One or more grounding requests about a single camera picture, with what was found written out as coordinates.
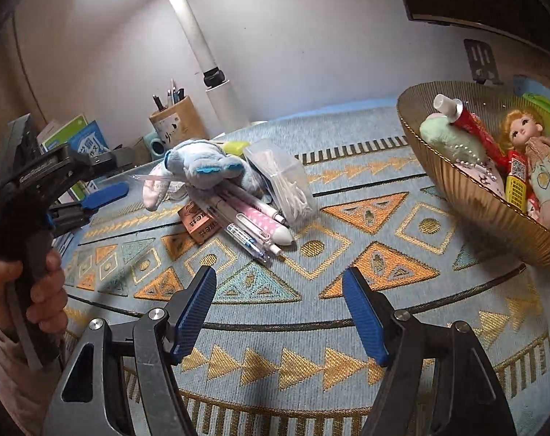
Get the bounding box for three colour dango plush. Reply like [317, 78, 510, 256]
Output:
[420, 113, 506, 198]

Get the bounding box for red ointment tube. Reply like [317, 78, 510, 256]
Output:
[434, 93, 509, 176]

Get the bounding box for blonde doll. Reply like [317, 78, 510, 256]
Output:
[499, 109, 550, 229]

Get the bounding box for left hand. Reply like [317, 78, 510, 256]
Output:
[0, 249, 68, 342]

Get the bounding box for green book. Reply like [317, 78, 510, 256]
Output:
[37, 114, 88, 152]

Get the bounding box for blue book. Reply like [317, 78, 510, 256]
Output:
[68, 120, 109, 157]

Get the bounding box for orange medicine box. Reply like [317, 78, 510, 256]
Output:
[178, 201, 221, 244]

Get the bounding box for blue patterned table mat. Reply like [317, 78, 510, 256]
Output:
[65, 107, 550, 435]

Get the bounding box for grey bunny plush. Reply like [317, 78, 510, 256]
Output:
[142, 139, 264, 211]

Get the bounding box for brown pen holder box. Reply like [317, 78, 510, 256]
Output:
[149, 96, 208, 150]

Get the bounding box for white desk lamp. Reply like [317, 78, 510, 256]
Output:
[85, 0, 251, 134]

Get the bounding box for blue cotton swab box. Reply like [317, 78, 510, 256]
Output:
[243, 139, 318, 229]

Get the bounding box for black phone stand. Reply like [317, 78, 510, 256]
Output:
[463, 39, 502, 86]

